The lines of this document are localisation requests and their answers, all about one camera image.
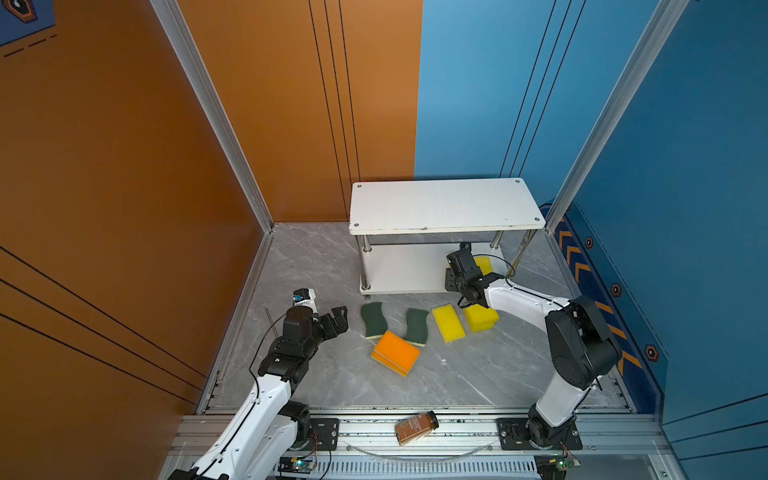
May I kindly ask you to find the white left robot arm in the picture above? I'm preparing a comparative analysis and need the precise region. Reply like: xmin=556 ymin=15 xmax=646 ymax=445
xmin=170 ymin=305 xmax=348 ymax=479

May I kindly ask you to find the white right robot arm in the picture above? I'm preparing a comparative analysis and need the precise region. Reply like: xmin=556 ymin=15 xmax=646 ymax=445
xmin=446 ymin=242 xmax=622 ymax=450

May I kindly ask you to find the white two-tier shelf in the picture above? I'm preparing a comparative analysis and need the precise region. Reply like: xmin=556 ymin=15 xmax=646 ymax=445
xmin=349 ymin=178 xmax=545 ymax=296

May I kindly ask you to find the yellow flat sponge stack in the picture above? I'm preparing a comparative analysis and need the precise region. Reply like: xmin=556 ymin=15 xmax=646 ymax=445
xmin=463 ymin=304 xmax=500 ymax=333

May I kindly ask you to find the green scouring sponge left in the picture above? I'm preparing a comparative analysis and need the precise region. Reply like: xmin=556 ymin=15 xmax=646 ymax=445
xmin=360 ymin=302 xmax=388 ymax=340

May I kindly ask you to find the green scouring sponge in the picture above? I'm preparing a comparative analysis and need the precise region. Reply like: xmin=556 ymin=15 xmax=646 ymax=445
xmin=360 ymin=302 xmax=388 ymax=340
xmin=403 ymin=308 xmax=429 ymax=347

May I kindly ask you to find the green scouring sponge right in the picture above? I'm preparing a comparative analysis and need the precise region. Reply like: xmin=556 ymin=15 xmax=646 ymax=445
xmin=403 ymin=308 xmax=429 ymax=347

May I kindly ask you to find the orange sponge stack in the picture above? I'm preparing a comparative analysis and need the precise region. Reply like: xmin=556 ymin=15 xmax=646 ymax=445
xmin=371 ymin=331 xmax=421 ymax=377

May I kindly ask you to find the green circuit board left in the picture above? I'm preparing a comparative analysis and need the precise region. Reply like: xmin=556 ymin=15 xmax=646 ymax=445
xmin=277 ymin=457 xmax=317 ymax=475

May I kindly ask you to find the brown spice bottle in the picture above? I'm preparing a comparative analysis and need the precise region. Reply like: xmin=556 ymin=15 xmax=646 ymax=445
xmin=394 ymin=411 xmax=439 ymax=446

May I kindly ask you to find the circuit board right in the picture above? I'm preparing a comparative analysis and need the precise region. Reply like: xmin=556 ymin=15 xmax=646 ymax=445
xmin=537 ymin=457 xmax=581 ymax=478

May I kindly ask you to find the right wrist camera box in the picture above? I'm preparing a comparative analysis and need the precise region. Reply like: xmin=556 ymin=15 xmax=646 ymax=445
xmin=446 ymin=242 xmax=482 ymax=283

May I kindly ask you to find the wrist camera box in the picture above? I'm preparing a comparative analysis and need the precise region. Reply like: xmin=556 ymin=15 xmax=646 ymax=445
xmin=446 ymin=242 xmax=482 ymax=283
xmin=293 ymin=288 xmax=318 ymax=313

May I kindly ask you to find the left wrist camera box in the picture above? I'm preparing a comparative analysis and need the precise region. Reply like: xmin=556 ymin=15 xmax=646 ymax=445
xmin=293 ymin=288 xmax=318 ymax=313

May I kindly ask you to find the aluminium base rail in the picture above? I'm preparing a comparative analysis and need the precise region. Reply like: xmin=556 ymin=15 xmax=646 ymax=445
xmin=161 ymin=407 xmax=679 ymax=480

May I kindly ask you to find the aluminium corner post right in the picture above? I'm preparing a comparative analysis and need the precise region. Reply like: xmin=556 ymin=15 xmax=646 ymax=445
xmin=544 ymin=0 xmax=689 ymax=234

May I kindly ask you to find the aluminium corner post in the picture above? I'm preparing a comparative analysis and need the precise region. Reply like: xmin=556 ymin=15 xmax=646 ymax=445
xmin=150 ymin=0 xmax=274 ymax=234
xmin=544 ymin=0 xmax=689 ymax=234

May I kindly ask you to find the aluminium corner post left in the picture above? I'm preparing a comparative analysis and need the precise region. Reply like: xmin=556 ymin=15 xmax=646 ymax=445
xmin=150 ymin=0 xmax=274 ymax=234

